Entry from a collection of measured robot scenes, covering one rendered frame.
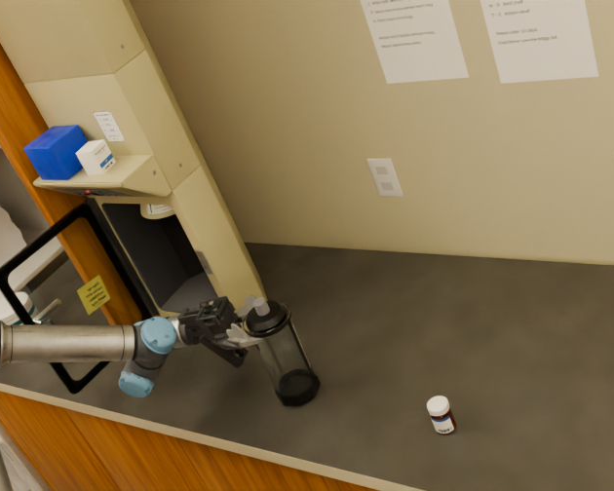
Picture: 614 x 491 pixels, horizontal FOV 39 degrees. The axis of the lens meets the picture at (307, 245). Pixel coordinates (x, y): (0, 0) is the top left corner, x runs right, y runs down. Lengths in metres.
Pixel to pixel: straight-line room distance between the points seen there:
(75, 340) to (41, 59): 0.64
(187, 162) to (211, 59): 0.40
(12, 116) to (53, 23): 0.33
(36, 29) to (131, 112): 0.27
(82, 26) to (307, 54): 0.56
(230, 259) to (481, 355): 0.66
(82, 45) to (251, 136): 0.66
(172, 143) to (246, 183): 0.57
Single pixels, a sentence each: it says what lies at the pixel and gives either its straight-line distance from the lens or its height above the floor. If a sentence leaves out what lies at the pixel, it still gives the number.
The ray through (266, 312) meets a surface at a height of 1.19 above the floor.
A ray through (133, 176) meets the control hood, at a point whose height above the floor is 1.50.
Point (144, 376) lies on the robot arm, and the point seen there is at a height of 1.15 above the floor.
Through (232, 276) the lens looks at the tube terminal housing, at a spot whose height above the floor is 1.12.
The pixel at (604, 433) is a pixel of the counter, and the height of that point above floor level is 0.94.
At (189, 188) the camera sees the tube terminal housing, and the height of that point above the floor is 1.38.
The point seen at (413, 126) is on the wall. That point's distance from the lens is 2.08.
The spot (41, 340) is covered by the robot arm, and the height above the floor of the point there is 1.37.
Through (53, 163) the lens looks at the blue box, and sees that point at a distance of 2.04.
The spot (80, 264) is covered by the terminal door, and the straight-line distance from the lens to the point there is 2.23.
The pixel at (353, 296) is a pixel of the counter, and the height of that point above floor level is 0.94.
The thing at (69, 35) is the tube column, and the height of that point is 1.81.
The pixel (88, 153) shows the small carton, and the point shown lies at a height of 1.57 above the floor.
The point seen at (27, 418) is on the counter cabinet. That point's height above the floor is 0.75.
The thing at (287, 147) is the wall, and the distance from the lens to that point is 2.33.
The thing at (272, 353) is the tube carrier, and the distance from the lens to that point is 1.86.
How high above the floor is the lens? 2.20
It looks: 31 degrees down
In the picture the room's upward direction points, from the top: 23 degrees counter-clockwise
